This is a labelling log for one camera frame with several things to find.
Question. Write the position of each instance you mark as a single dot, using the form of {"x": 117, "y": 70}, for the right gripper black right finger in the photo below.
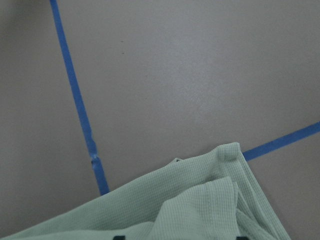
{"x": 241, "y": 238}

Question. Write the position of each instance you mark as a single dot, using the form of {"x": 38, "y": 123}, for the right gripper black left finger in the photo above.
{"x": 119, "y": 237}

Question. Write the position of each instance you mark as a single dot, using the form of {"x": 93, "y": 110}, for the olive green long-sleeve shirt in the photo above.
{"x": 214, "y": 196}

